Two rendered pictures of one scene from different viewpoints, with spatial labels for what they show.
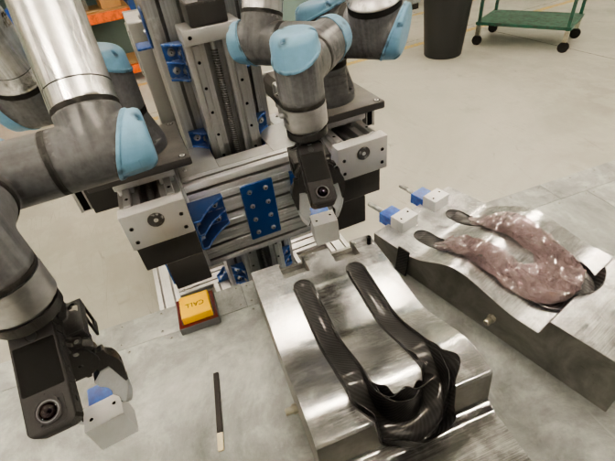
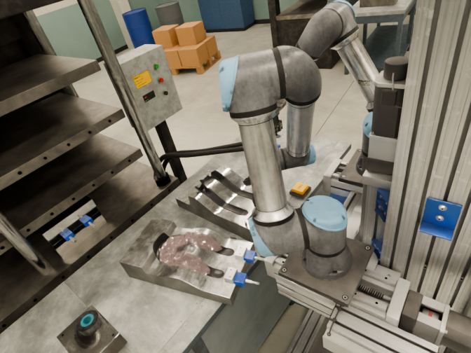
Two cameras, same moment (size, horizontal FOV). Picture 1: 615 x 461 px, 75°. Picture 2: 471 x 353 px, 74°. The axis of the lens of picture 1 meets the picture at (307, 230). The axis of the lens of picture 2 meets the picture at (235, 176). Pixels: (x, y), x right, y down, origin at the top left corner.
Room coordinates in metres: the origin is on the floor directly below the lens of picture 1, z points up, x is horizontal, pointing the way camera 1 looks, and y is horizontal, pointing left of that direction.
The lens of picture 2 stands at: (1.46, -0.55, 1.89)
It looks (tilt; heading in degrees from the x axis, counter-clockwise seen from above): 37 degrees down; 153
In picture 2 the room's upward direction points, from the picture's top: 14 degrees counter-clockwise
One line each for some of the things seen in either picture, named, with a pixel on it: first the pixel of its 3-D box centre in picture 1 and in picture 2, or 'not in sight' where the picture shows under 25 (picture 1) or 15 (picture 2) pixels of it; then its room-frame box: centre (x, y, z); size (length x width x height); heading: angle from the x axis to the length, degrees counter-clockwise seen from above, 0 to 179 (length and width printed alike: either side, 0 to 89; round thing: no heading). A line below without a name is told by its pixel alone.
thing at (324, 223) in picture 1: (318, 213); not in sight; (0.68, -0.03, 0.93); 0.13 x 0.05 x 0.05; 10
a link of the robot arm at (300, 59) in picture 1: (298, 68); not in sight; (0.65, -0.02, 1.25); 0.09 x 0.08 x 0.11; 149
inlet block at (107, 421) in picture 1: (106, 392); not in sight; (0.32, 0.32, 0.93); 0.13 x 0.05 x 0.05; 24
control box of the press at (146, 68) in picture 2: not in sight; (174, 160); (-0.37, -0.04, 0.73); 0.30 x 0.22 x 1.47; 105
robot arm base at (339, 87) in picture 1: (324, 78); (325, 248); (1.03, -0.09, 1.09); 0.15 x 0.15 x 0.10
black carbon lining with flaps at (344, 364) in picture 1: (367, 330); (224, 191); (0.38, -0.07, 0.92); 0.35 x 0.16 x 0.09; 15
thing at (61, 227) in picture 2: not in sight; (56, 211); (-0.27, -0.80, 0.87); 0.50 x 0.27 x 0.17; 15
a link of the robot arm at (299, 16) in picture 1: (323, 28); (322, 223); (1.03, -0.10, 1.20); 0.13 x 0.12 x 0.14; 59
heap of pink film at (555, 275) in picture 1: (512, 246); (186, 248); (0.54, -0.38, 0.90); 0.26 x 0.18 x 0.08; 32
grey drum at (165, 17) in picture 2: not in sight; (172, 24); (-6.16, 2.73, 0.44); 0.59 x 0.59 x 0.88
